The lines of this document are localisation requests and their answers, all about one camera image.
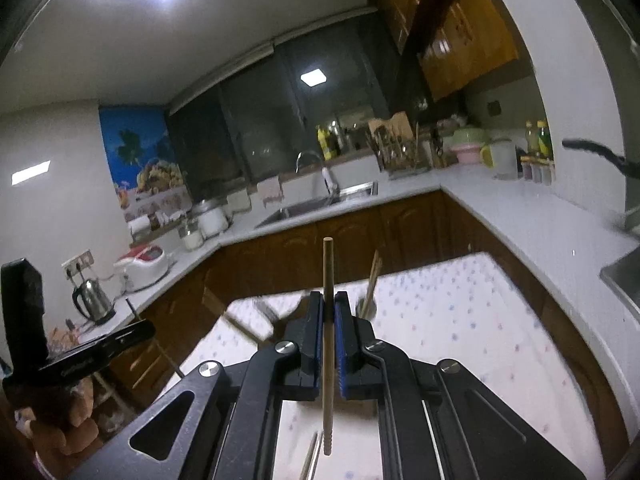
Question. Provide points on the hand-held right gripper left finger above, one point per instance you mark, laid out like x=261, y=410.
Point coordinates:
x=316, y=330

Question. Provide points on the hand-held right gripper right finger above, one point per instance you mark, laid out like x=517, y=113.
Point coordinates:
x=342, y=330

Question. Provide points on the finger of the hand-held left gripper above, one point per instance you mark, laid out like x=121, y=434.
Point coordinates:
x=105, y=347

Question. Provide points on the thin metal chopstick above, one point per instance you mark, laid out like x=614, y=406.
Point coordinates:
x=150, y=335

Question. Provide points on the long wooden chopstick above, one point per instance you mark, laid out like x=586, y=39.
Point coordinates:
x=328, y=270

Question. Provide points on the person's left hand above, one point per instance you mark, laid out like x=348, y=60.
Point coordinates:
x=65, y=430

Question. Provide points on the metal spoon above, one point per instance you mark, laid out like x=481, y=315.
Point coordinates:
x=365, y=309

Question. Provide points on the patterned plastic bag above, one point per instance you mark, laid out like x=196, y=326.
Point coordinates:
x=70, y=345

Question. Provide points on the steel electric kettle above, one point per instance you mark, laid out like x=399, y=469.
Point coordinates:
x=95, y=300

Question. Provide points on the dark chopstick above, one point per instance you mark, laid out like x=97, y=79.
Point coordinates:
x=267, y=312

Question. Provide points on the blurred wooden chopstick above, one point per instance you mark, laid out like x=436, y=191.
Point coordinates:
x=235, y=322

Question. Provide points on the white red rice cooker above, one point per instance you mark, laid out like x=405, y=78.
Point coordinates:
x=145, y=267

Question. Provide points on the brown wooden base cabinets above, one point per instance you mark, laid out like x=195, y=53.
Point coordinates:
x=350, y=232

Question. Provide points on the steel kitchen sink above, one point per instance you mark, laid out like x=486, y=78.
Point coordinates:
x=305, y=207

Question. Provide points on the white dotted tablecloth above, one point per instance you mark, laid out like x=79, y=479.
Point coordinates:
x=475, y=335

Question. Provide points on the glass jar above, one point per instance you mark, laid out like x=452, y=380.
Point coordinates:
x=191, y=237

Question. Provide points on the pink dish cloth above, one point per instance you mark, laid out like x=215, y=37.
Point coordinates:
x=270, y=191

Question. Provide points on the chrome kitchen faucet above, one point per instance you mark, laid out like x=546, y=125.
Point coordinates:
x=327, y=177

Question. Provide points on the white cooking pot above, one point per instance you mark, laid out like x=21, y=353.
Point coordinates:
x=211, y=217

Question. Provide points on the metal dish rack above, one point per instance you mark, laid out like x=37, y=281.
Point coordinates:
x=400, y=157

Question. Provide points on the yellow oil bottle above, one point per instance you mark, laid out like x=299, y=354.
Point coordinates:
x=325, y=144

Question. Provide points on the dark bottle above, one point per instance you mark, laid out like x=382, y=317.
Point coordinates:
x=339, y=139

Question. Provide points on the dark kitchen window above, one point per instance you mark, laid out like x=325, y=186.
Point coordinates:
x=270, y=125

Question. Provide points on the wooden cutting board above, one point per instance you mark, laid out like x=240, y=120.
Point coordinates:
x=392, y=125

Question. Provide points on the green pink bowl stack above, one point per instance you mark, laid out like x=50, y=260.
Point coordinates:
x=470, y=145

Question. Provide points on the white mug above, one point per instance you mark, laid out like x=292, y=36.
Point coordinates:
x=502, y=157

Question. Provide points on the spice jar set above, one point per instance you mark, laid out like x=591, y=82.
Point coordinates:
x=537, y=170

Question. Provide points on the yellow cap bottle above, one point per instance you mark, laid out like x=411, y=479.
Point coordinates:
x=531, y=140

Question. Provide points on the green yellow bottle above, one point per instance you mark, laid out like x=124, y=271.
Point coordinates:
x=544, y=140

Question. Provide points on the steel basin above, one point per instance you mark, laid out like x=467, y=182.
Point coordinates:
x=625, y=280

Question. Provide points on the wall power outlet strip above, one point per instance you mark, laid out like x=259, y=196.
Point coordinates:
x=78, y=263

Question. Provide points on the blue fruit wall poster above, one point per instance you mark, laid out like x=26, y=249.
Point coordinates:
x=130, y=160

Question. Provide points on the dark wall socket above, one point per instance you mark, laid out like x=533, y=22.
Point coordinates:
x=495, y=108

